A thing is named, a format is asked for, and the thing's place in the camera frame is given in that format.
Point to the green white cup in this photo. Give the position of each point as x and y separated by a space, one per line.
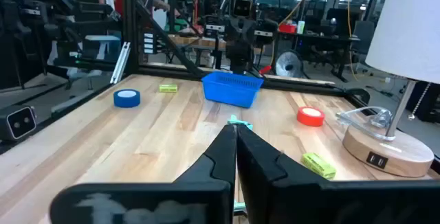
301 27

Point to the black desk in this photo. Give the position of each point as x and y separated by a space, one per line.
319 38

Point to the white shade table lamp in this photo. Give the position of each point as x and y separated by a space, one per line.
405 28

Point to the floor fan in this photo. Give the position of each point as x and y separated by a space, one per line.
288 64

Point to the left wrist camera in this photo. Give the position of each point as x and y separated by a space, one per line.
243 7

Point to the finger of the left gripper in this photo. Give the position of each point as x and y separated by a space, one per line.
243 54
236 54

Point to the light grey office chair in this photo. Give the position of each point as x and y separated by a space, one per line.
101 39

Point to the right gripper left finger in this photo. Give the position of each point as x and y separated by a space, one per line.
206 189

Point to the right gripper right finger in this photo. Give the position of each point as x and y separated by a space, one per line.
292 200

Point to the silver aluminium rail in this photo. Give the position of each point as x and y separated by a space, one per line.
120 62

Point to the red box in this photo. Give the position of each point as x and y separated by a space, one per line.
287 28

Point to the wooden workstation table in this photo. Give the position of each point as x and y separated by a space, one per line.
192 41

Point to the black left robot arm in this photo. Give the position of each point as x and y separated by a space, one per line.
251 62

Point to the blue tape roll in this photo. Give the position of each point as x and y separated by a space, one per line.
120 102

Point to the red tape roll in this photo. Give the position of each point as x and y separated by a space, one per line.
302 120

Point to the teal staple remover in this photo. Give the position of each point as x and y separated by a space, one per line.
244 123

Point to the black neighbouring robot arm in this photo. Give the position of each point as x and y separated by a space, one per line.
34 28

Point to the black office chair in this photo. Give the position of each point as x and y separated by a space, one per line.
362 35

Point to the blue plastic basket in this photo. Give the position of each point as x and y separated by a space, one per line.
230 93

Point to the black frame clamp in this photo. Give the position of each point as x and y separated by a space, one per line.
361 95

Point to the black table-level camera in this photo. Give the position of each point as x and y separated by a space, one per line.
19 122

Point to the black aluminium table frame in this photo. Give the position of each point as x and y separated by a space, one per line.
130 28

